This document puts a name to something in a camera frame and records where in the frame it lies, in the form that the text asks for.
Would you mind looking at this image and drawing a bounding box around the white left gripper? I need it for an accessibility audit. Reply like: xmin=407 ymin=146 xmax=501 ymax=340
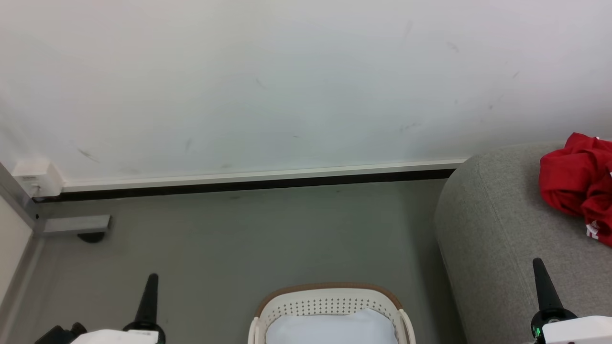
xmin=71 ymin=273 xmax=166 ymax=344

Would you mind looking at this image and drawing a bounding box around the red garment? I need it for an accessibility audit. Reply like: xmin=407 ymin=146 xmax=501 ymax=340
xmin=539 ymin=132 xmax=612 ymax=247

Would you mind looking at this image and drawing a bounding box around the white and black skirting strip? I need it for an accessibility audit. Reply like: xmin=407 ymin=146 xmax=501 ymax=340
xmin=32 ymin=157 xmax=470 ymax=203

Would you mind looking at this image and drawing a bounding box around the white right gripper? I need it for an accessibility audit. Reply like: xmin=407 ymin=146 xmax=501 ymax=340
xmin=530 ymin=258 xmax=612 ymax=344

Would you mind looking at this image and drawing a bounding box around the white perforated laundry basket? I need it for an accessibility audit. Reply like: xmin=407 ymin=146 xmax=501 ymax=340
xmin=247 ymin=282 xmax=417 ymax=344

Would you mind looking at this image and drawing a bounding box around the white wall socket box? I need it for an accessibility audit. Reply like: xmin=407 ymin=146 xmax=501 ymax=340
xmin=11 ymin=157 xmax=64 ymax=198

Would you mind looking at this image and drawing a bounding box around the grey partition foot bar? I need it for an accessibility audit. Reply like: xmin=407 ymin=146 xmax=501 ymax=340
xmin=42 ymin=214 xmax=112 ymax=235

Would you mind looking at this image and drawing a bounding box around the white cloth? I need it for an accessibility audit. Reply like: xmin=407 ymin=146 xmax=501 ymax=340
xmin=265 ymin=308 xmax=399 ymax=344

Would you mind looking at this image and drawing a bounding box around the grey fabric sofa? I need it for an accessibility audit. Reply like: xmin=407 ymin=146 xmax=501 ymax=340
xmin=432 ymin=140 xmax=612 ymax=344

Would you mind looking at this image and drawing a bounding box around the grey partition frame post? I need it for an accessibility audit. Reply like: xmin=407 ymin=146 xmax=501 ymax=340
xmin=0 ymin=161 xmax=44 ymax=236

